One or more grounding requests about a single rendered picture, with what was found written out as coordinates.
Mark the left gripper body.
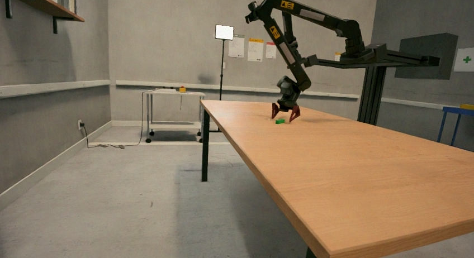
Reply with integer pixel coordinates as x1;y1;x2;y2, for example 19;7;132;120
277;99;300;112

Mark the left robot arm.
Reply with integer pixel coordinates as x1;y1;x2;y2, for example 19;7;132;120
258;0;372;102

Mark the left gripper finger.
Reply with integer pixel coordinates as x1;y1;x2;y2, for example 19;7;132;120
272;103;279;119
289;106;301;122

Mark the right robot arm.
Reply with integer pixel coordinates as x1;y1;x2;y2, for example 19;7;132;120
248;0;305;62

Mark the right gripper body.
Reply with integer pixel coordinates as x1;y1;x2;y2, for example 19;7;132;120
245;15;259;22

